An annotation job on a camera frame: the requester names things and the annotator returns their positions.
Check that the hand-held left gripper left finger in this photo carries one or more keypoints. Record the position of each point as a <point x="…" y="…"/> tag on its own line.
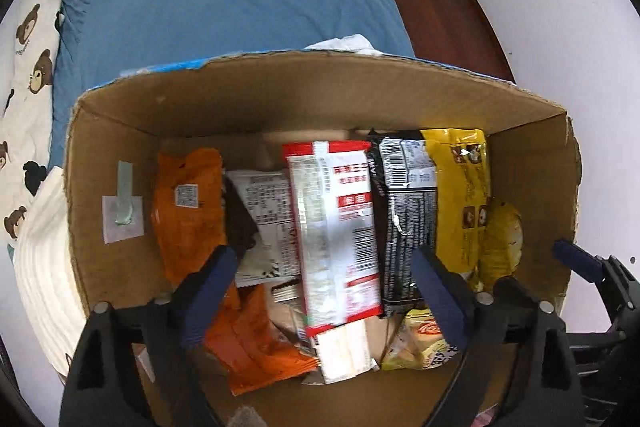
<point x="210" y="294"/>

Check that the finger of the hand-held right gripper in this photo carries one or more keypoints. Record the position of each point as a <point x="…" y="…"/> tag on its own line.
<point x="580" y="257"/>

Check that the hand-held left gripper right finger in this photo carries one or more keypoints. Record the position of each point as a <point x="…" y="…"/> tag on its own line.
<point x="440" y="299"/>

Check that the white bear print pillow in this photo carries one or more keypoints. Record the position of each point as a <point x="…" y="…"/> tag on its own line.
<point x="27" y="107"/>

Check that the black and yellow large bag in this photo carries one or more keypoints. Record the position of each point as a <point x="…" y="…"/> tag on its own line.
<point x="420" y="207"/>

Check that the yellow bread snack packet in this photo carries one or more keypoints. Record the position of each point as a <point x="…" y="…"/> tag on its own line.
<point x="415" y="347"/>

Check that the yellow cartoon snack packet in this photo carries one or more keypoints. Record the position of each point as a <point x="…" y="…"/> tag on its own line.
<point x="502" y="242"/>

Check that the white sticker with tape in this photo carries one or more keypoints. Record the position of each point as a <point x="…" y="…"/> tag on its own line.
<point x="122" y="212"/>

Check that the striped cat print blanket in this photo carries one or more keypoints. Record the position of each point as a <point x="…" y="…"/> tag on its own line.
<point x="47" y="267"/>

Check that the cardboard box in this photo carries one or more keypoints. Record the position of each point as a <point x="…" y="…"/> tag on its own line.
<point x="300" y="102"/>

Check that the orange snack packet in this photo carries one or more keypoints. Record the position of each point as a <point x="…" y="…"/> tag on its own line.
<point x="187" y="232"/>
<point x="255" y="347"/>

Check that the white printed snack packet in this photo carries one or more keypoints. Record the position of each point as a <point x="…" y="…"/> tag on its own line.
<point x="265" y="217"/>

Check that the red and white long packet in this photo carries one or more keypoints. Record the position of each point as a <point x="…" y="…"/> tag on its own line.
<point x="332" y="232"/>

